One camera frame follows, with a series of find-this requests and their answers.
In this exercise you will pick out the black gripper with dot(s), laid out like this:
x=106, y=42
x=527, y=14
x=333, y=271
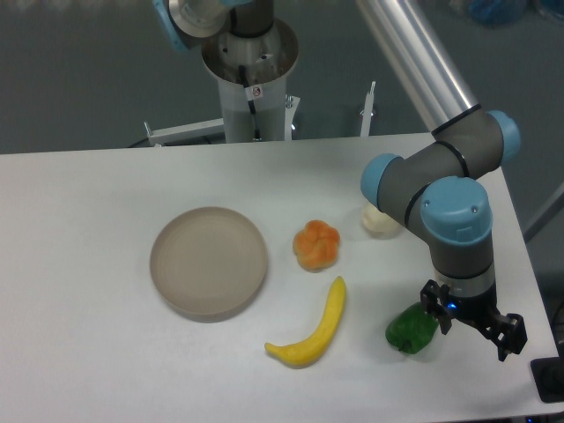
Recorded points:
x=507, y=332

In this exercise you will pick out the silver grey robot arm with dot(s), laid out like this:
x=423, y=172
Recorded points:
x=435, y=194

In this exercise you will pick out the yellow banana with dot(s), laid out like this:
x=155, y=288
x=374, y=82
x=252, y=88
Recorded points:
x=310, y=349

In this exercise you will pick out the green bell pepper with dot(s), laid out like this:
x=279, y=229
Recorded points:
x=412, y=330

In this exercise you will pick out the black device at table edge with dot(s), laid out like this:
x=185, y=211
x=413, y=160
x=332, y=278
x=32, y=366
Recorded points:
x=548, y=377

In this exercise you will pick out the white garlic bulb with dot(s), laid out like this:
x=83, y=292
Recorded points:
x=376, y=222

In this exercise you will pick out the orange bread roll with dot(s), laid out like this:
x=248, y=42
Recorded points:
x=316, y=245

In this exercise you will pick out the beige round plate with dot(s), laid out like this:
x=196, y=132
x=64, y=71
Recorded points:
x=209, y=263

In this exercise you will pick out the white upright metal post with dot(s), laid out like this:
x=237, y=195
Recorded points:
x=368, y=111

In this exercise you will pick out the white metal frame bracket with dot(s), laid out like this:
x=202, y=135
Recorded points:
x=186, y=134

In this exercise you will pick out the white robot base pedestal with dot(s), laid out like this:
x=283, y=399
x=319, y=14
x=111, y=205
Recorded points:
x=251, y=74

